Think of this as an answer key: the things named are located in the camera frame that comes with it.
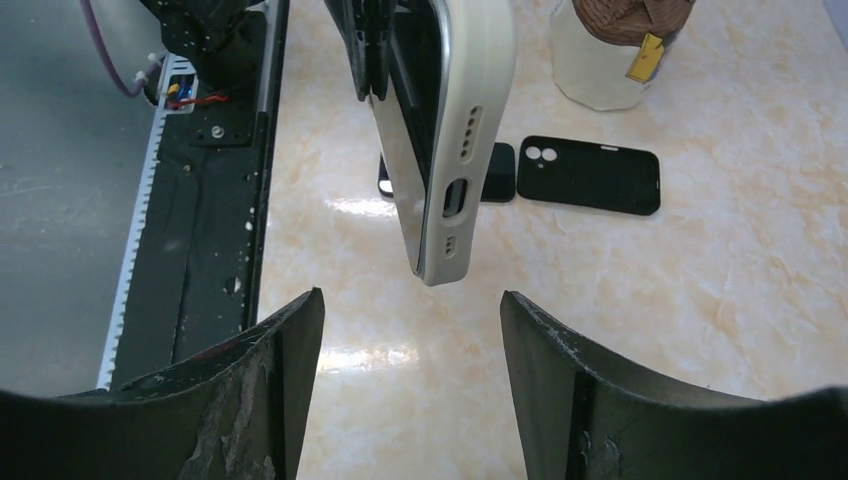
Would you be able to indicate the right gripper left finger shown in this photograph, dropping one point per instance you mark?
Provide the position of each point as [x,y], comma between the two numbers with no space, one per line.
[237,410]

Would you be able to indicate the black phone case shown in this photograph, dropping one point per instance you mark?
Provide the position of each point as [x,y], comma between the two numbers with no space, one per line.
[592,175]

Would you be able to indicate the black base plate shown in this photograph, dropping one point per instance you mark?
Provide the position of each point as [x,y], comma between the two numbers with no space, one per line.
[196,276]

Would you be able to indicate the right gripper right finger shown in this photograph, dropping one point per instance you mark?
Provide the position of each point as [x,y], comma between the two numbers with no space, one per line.
[586,412]

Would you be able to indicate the black smartphone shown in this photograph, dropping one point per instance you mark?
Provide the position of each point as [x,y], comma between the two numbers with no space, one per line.
[500,183]

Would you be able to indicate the white cup brown lid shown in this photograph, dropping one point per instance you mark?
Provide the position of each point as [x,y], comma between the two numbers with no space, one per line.
[605,54]

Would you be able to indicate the grey slotted cable duct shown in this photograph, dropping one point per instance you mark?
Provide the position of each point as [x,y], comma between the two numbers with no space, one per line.
[137,225]

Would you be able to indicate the pink cased phone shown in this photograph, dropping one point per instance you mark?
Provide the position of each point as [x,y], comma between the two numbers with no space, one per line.
[446,71]

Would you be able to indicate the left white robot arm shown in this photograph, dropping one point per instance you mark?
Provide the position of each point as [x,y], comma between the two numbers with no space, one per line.
[209,35]

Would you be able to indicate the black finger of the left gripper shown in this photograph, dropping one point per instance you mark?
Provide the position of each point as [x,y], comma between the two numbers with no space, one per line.
[366,27]

